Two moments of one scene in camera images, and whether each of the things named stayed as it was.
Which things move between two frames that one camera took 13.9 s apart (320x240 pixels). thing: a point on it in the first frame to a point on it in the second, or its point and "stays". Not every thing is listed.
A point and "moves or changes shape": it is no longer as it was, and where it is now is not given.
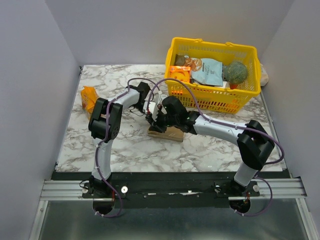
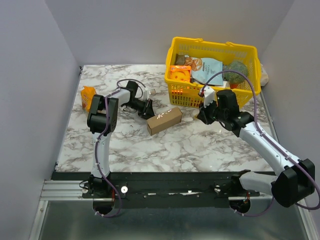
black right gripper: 160,120 to 203,115
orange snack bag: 89,96 stays
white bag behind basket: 264,77 stays
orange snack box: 181,73 stays
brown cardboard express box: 171,134 moves or changes shape
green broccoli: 235,72 stays
